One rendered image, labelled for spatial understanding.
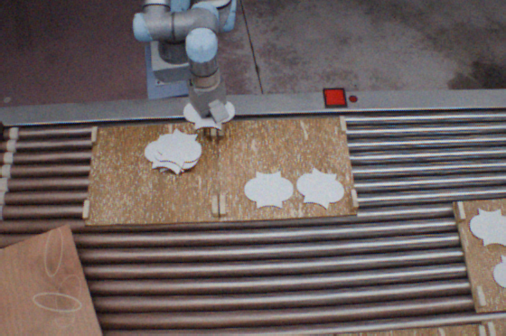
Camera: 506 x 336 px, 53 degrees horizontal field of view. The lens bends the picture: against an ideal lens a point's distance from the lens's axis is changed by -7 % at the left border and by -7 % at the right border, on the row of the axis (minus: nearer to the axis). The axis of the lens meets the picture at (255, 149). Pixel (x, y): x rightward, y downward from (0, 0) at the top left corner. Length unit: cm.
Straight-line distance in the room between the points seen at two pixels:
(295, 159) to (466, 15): 228
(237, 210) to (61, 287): 55
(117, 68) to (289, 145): 173
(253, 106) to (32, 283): 90
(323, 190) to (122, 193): 61
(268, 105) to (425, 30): 188
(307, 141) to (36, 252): 89
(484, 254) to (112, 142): 121
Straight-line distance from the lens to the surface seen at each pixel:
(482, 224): 171
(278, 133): 173
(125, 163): 172
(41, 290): 151
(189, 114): 154
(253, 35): 329
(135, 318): 154
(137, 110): 185
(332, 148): 172
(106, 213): 165
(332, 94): 185
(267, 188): 162
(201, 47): 129
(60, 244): 154
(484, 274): 166
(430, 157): 180
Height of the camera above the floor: 238
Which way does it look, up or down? 59 degrees down
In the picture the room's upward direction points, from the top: straight up
